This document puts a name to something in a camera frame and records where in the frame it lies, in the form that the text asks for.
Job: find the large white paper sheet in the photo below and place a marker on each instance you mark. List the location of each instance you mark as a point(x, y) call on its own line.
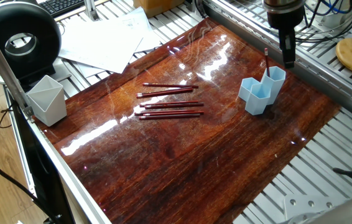
point(101, 43)

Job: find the grey aluminium frame rail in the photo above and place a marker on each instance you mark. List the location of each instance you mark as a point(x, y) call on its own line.
point(5, 65)

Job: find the small white paper sheet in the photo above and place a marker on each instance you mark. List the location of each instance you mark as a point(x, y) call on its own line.
point(132, 25)

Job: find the small tan box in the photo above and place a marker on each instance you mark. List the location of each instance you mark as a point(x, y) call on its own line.
point(154, 6)

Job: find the dark red pen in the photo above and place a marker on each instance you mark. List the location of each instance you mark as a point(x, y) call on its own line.
point(170, 85)
point(173, 104)
point(170, 111)
point(173, 115)
point(163, 93)
point(267, 62)

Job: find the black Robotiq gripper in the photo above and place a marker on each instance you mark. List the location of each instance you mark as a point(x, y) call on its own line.
point(285, 14)

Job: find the brown wood-grain board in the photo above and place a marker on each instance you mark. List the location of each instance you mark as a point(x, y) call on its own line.
point(182, 162)

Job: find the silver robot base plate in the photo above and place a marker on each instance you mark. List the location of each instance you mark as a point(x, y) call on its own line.
point(300, 211)

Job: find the clear plastic container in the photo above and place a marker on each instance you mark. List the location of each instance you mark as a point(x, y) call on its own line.
point(313, 14)

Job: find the light blue hexagonal pen holder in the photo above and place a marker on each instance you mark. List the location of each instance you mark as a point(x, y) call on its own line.
point(255, 99)

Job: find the grey pentagonal pen holder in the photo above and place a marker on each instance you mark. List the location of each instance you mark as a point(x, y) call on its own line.
point(48, 109)

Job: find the silver metal post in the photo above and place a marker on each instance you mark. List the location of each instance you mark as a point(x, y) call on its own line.
point(91, 9)

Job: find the black keyboard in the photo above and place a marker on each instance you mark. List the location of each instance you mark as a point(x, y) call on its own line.
point(64, 6)

